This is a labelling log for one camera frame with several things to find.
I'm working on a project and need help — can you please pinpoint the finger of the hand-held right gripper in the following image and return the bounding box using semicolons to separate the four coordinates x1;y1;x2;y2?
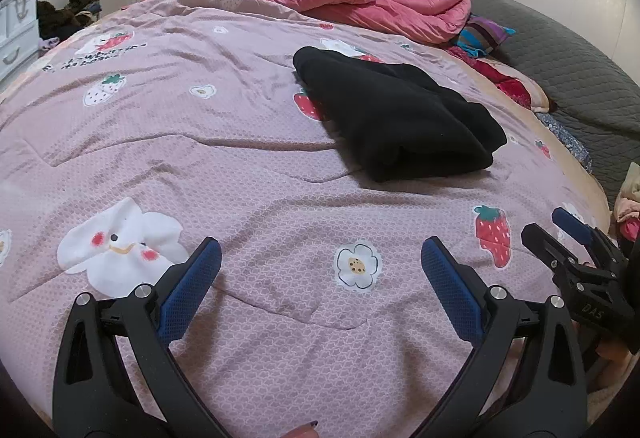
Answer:
551;207;627;265
521;223;585;275

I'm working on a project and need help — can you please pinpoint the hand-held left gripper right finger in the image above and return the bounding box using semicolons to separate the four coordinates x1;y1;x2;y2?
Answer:
415;237;588;438

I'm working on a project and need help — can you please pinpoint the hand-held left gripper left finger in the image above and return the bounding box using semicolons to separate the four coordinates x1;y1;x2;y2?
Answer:
51;237;236;438

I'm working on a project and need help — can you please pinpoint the black sweater with orange cuffs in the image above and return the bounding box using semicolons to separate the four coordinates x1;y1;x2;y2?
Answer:
292;46;508;184

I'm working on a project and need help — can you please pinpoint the pile of light clothes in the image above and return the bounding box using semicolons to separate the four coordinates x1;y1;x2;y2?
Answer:
612;168;640;241

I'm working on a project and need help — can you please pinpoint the pile of dark clothes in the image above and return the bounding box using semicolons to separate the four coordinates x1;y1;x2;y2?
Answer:
35;0;106;44

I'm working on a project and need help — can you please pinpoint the person's left hand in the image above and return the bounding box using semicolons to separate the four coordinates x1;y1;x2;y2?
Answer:
284;408;321;438

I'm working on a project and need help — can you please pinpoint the peach bed sheet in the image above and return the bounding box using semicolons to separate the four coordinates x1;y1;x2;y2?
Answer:
440;48;616;219

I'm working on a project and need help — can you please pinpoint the blue floral cloth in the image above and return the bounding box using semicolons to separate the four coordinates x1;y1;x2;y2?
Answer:
537;112;593;174

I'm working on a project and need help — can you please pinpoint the pink strawberry print quilt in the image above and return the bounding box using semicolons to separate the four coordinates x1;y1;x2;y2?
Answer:
0;0;613;438

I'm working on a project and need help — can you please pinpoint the red floral cloth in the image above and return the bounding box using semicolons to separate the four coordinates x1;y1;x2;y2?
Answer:
445;45;558;114

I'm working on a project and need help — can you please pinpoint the grey quilted headboard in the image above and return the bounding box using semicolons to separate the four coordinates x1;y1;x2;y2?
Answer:
440;0;640;211

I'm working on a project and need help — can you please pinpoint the striped colourful pillow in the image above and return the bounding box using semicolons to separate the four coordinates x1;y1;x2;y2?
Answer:
457;15;516;59

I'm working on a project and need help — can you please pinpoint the bright pink comforter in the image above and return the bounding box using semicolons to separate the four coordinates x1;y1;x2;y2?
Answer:
152;0;472;46

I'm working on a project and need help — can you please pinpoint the white drawer cabinet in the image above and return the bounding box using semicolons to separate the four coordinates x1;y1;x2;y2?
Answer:
0;0;41;81

